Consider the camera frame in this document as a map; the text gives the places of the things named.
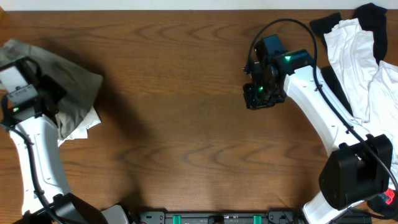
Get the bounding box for khaki shorts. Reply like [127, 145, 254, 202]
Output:
[1, 39, 103, 140]

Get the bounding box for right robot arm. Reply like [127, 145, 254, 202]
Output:
[243, 34, 392, 223]

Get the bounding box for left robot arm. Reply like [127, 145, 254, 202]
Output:
[1, 57, 107, 223]

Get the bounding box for folded white cloth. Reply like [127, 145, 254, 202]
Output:
[58, 106, 101, 146]

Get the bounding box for white shirt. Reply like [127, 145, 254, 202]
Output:
[324, 19, 397, 177]

